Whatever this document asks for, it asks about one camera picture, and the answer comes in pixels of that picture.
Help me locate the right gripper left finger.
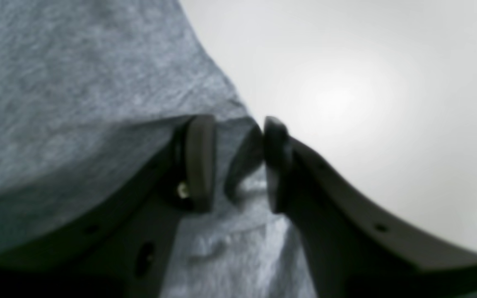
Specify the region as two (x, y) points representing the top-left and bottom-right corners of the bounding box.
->
(0, 115), (217, 298)

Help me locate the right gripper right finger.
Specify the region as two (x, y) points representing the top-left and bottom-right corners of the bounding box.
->
(263, 117), (477, 298)

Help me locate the grey T-shirt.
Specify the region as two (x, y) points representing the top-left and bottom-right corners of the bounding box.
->
(0, 0), (316, 298)

